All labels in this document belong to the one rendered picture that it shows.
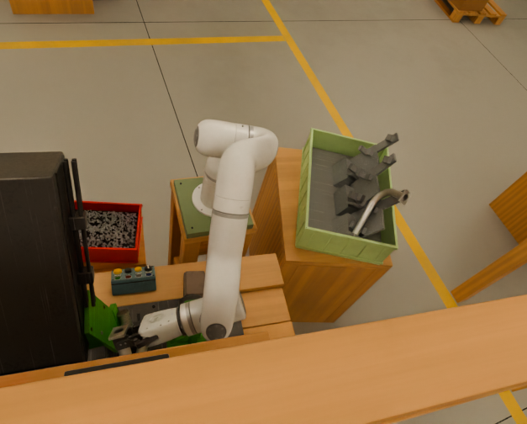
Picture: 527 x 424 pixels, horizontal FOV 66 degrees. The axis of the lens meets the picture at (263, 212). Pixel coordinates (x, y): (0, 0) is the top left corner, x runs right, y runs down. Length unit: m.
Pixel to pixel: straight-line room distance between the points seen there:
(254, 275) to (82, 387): 1.26
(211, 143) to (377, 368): 0.78
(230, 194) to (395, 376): 0.62
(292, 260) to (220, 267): 0.87
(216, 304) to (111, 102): 2.71
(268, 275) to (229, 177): 0.75
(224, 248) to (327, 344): 0.59
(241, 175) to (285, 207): 1.02
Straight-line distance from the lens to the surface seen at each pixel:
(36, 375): 0.83
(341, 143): 2.17
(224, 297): 0.95
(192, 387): 0.39
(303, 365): 0.41
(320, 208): 1.93
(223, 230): 0.96
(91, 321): 1.14
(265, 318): 1.57
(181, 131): 3.27
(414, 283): 3.05
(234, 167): 0.94
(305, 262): 1.83
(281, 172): 2.08
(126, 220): 1.72
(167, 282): 1.56
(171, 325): 1.05
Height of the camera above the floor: 2.32
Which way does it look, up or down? 54 degrees down
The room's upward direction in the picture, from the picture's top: 21 degrees clockwise
